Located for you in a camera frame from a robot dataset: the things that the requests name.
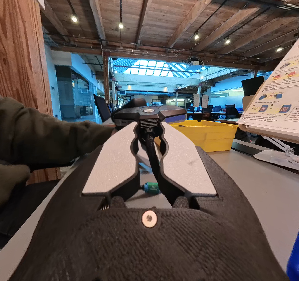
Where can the grey metal switch box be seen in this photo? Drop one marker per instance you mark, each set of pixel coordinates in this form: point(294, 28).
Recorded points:
point(170, 113)

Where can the glass skylight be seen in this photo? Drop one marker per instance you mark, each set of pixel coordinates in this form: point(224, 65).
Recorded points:
point(154, 67)

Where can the blue plastic bin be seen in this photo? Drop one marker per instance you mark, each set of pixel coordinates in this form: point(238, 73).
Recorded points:
point(293, 262)

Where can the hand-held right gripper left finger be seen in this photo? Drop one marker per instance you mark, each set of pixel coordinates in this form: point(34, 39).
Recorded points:
point(114, 164)

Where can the printed instruction sheet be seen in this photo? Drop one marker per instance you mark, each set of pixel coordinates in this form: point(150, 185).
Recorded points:
point(278, 98)

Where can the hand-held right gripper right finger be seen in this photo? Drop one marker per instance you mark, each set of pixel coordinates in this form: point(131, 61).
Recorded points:
point(186, 166)

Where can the wooden pillar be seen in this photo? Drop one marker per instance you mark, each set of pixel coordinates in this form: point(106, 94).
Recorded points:
point(21, 52)

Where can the black computer monitor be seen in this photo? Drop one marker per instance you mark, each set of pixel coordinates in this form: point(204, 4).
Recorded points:
point(252, 85)
point(102, 109)

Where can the black office chair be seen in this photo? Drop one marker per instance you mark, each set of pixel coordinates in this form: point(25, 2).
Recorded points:
point(231, 111)
point(207, 111)

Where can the white ceiling projector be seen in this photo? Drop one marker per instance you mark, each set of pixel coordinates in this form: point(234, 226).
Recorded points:
point(195, 63)

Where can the yellow plastic bin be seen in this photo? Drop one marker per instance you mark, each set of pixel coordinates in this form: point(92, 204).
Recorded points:
point(205, 136)

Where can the cardboard box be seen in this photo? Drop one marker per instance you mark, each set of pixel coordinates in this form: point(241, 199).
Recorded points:
point(248, 105)

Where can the small green cylinder plug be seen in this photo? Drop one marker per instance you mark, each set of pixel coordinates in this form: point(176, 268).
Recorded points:
point(150, 188)

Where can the person's left forearm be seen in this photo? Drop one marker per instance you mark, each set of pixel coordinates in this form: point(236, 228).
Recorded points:
point(46, 131)

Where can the silver document stand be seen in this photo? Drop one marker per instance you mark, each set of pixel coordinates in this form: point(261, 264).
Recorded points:
point(273, 158)

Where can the grey desk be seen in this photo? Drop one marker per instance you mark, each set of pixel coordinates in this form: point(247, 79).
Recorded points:
point(252, 192)

